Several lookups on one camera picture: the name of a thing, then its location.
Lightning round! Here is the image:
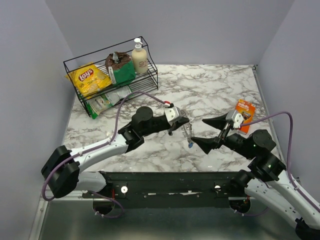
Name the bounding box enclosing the green white snack packet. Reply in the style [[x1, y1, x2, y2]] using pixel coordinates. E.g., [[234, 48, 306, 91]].
[[104, 85, 132, 106]]

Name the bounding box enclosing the purple cable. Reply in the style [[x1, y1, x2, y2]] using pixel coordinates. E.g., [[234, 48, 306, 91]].
[[234, 111, 320, 217], [41, 91, 174, 219]]

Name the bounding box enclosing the yellow chips bag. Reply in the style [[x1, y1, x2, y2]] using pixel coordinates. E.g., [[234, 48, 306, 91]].
[[65, 62, 113, 97]]

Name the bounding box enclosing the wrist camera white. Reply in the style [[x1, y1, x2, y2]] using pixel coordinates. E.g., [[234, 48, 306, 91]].
[[164, 106, 182, 126], [225, 109, 245, 129]]

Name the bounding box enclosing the metal disc with key rings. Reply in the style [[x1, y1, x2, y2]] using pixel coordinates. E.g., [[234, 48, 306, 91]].
[[181, 121, 194, 144]]

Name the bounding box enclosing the cream soap pump bottle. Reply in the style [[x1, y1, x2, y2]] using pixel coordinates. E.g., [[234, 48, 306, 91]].
[[131, 37, 148, 74]]

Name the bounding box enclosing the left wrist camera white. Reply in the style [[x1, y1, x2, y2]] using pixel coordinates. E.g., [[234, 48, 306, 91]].
[[164, 106, 182, 126]]

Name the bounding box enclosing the green brown coffee bag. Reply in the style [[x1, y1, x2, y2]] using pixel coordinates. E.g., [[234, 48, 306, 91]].
[[105, 51, 136, 86]]

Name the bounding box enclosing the black wire shelf rack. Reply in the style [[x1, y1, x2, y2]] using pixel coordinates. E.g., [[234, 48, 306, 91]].
[[63, 36, 159, 117]]

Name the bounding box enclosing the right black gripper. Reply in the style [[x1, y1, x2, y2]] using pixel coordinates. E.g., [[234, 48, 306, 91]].
[[190, 111, 255, 159]]

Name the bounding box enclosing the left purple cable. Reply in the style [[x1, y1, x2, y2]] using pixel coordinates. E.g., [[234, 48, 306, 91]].
[[41, 91, 174, 219]]

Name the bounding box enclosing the orange razor box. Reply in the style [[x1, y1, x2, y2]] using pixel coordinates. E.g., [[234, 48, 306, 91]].
[[235, 99, 256, 124]]

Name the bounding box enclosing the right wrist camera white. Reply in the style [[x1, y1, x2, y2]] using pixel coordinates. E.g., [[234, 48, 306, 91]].
[[225, 109, 245, 129]]

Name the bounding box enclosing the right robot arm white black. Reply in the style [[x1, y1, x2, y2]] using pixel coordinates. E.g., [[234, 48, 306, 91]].
[[191, 110, 320, 240]]

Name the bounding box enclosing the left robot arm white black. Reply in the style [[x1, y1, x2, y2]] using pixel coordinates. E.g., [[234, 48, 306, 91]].
[[41, 106, 190, 199]]

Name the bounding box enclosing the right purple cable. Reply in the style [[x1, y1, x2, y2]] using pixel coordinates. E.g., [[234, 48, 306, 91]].
[[234, 111, 320, 217]]

